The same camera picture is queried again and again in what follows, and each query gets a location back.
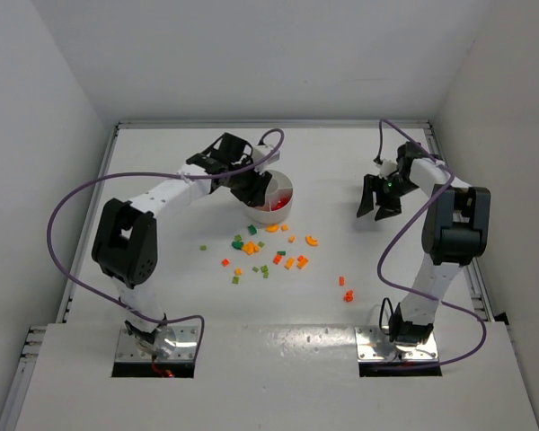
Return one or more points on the metal base plate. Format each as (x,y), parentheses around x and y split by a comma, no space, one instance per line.
(176,344)
(374,347)

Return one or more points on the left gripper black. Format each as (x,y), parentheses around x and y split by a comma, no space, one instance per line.
(244,185)

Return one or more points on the red orange lego middle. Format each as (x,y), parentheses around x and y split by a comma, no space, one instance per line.
(277,259)

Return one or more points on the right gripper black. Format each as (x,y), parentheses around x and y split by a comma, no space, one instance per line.
(382,194)

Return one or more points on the dark green lego brick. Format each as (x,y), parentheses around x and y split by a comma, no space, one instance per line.
(252,230)

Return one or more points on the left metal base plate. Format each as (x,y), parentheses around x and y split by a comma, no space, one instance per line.
(176,344)

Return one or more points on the red legos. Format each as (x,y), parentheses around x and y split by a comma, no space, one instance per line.
(280,203)

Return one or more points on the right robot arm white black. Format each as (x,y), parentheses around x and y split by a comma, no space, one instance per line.
(455,231)

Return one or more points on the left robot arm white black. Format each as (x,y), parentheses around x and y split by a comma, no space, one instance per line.
(126,242)

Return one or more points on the yellow orange lego cluster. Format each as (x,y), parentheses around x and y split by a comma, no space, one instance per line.
(251,248)

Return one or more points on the white round divided container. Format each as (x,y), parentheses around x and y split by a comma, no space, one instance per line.
(280,186)

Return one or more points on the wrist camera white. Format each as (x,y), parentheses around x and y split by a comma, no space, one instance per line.
(263,155)
(387,168)

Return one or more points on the orange arch lego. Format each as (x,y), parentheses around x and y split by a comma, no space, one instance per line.
(311,241)

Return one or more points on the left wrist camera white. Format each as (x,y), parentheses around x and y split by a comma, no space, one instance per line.
(263,155)

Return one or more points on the orange lego stack right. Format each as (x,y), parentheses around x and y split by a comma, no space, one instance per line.
(348,295)

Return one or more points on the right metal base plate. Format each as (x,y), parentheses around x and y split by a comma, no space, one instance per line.
(374,347)

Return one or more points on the dark green curved lego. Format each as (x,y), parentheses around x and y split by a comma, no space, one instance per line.
(237,244)

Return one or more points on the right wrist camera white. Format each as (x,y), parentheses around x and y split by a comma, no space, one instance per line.
(387,168)

